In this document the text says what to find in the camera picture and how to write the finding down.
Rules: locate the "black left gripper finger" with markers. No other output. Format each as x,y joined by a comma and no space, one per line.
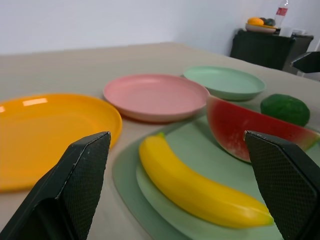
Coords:
282,180
65,190

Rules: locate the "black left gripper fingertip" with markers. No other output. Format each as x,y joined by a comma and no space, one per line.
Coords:
308,62

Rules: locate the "yellow plate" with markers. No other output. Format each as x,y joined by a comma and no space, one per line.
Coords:
50,135

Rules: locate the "bowl of fruit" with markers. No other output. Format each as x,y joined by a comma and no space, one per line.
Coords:
260,25

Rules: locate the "light green round plate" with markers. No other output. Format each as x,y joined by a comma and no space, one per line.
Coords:
225,80

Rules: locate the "pink plate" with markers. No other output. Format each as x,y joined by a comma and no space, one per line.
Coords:
155,96

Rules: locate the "black cabinet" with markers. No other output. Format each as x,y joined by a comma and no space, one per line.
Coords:
265,50

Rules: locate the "dark green avocado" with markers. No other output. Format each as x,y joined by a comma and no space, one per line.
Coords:
285,108

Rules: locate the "clear plastic bottle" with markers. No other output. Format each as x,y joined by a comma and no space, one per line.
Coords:
281,12

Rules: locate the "red watermelon slice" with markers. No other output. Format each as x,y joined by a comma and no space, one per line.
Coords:
230,125

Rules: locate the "yellow banana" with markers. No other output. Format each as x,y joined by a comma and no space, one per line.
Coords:
190,185

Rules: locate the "green rectangular tray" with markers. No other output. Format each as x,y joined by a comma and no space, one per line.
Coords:
175,207

